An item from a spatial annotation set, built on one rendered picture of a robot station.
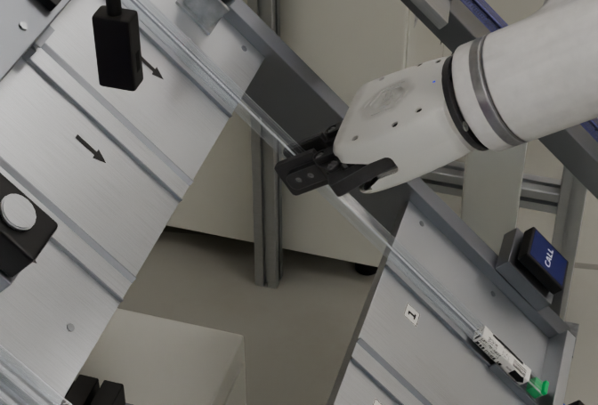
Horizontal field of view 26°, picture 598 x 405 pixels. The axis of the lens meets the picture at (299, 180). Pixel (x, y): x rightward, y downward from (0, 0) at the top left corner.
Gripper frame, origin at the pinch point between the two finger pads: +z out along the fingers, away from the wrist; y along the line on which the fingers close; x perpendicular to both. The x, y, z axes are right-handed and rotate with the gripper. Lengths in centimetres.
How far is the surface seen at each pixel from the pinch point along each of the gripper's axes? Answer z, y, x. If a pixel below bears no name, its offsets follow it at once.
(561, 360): -7.2, -4.0, 28.9
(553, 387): -6.9, -0.7, 28.9
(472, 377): -3.5, 3.7, 22.1
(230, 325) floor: 81, -70, 58
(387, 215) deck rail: 1.7, -8.0, 11.5
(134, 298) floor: 96, -71, 48
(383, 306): -1.3, 4.9, 12.0
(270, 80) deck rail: 3.7, -8.0, -4.8
